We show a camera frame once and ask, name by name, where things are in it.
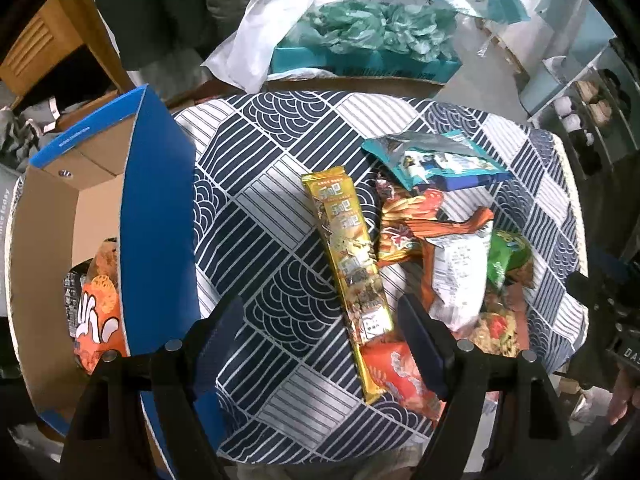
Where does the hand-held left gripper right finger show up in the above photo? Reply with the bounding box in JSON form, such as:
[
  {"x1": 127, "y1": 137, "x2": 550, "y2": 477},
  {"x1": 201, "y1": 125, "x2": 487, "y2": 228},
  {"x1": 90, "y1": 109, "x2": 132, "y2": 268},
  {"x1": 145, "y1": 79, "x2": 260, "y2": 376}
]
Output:
[{"x1": 397, "y1": 292, "x2": 591, "y2": 480}]

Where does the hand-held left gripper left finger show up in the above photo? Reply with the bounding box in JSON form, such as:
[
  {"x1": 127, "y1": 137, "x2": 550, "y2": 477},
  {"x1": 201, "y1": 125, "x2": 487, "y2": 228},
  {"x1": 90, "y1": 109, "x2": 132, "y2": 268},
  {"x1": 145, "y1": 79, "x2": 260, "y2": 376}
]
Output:
[{"x1": 60, "y1": 294, "x2": 246, "y2": 480}]

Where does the small orange-red snack packet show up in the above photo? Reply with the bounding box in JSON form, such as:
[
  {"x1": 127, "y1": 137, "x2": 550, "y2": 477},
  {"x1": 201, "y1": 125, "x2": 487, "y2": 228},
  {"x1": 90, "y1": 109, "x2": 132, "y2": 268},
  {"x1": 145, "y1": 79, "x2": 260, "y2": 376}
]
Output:
[{"x1": 360, "y1": 340, "x2": 446, "y2": 421}]

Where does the white and orange snack bag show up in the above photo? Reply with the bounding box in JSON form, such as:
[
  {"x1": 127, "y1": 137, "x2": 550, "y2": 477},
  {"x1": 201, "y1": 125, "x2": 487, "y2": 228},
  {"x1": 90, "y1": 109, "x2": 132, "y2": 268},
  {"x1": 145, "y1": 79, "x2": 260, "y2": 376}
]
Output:
[{"x1": 420, "y1": 207, "x2": 496, "y2": 333}]

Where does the red noodle snack packet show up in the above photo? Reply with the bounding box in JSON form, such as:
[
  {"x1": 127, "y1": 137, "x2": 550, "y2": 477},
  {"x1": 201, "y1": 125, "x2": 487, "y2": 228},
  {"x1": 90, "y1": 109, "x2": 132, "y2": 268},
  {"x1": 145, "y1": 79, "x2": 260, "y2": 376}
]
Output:
[{"x1": 470, "y1": 285, "x2": 531, "y2": 358}]

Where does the orange-red cracker snack bag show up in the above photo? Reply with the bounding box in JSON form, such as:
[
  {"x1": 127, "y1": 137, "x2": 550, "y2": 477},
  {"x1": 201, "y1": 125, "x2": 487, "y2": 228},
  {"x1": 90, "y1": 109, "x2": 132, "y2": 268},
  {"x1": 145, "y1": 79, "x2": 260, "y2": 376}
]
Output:
[{"x1": 375, "y1": 187, "x2": 451, "y2": 268}]

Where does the long gold snack packet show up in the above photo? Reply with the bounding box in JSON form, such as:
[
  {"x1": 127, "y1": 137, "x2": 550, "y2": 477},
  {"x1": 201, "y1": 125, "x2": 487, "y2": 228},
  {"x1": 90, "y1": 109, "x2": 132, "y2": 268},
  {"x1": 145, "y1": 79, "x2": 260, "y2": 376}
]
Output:
[{"x1": 300, "y1": 170, "x2": 396, "y2": 406}]

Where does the green snack bag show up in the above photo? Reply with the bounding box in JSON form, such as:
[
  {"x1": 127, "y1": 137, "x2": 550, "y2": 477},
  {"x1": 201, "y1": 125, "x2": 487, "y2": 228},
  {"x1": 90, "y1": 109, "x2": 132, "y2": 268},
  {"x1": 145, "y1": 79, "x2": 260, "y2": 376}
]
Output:
[{"x1": 487, "y1": 230, "x2": 536, "y2": 291}]

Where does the blue cardboard box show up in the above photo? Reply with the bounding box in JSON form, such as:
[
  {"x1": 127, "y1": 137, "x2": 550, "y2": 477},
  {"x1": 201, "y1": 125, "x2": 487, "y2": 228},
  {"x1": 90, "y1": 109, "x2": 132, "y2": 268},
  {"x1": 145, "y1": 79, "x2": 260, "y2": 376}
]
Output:
[{"x1": 4, "y1": 85, "x2": 236, "y2": 480}]

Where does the person's right hand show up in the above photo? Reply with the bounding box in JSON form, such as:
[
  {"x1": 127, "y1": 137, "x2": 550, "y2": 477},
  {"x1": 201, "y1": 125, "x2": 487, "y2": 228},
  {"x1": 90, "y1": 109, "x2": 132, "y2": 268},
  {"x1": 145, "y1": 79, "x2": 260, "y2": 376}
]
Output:
[{"x1": 606, "y1": 370, "x2": 640, "y2": 427}]

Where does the orange lotus-print snack bag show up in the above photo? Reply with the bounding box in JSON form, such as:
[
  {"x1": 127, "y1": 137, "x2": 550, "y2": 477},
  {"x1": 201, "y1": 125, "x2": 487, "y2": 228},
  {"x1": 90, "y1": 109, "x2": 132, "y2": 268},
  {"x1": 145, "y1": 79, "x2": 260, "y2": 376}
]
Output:
[{"x1": 72, "y1": 239, "x2": 126, "y2": 376}]

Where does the navy white patterned tablecloth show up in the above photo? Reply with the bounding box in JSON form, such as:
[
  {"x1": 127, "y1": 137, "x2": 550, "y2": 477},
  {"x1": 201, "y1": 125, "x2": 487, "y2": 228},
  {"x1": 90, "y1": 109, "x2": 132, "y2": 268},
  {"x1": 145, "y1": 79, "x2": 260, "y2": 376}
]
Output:
[{"x1": 10, "y1": 91, "x2": 591, "y2": 471}]

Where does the dark snack packet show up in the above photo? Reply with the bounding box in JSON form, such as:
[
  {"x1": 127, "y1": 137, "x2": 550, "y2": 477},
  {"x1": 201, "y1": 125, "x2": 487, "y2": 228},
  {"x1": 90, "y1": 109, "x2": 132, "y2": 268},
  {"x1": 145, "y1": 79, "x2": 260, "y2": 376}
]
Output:
[{"x1": 62, "y1": 260, "x2": 96, "y2": 342}]

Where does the teal snack packet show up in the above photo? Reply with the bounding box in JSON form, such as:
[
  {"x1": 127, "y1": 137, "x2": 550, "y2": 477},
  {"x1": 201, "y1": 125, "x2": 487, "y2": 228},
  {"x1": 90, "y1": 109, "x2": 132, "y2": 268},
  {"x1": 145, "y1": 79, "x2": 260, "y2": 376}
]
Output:
[{"x1": 361, "y1": 130, "x2": 513, "y2": 193}]

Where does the shoe rack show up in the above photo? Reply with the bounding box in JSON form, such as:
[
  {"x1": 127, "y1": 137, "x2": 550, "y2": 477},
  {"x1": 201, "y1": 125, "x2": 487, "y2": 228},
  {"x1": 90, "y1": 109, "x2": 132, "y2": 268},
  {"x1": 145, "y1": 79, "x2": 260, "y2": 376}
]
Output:
[{"x1": 530, "y1": 40, "x2": 637, "y2": 176}]

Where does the light blue bin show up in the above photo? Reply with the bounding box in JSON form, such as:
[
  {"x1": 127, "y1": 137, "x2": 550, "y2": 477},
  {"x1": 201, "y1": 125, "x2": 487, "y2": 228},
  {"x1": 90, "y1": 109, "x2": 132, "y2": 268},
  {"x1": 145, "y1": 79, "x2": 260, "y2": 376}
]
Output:
[{"x1": 519, "y1": 55, "x2": 571, "y2": 116}]

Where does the grey cloth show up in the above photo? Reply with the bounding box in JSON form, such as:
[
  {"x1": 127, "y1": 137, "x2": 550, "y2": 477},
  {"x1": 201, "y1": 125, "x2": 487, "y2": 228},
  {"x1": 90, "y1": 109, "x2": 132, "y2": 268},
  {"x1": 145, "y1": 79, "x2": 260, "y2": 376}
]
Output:
[{"x1": 0, "y1": 107, "x2": 51, "y2": 171}]

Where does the dark jacket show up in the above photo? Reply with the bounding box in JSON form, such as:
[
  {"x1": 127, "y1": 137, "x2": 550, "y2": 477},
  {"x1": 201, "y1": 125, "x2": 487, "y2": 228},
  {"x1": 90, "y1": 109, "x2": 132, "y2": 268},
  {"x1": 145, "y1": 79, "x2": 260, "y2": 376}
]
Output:
[{"x1": 94, "y1": 0, "x2": 216, "y2": 72}]

